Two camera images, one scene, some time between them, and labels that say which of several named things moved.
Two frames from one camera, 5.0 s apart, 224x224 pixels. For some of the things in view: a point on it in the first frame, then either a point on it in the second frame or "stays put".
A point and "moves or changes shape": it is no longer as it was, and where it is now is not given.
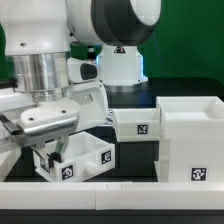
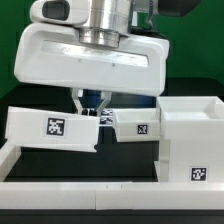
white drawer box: [136, 124] stays put
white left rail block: [9, 155] stays put
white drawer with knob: [86, 155] moves or changes shape
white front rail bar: [116, 195] stays put
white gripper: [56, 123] to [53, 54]
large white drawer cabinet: [191, 139] stays put
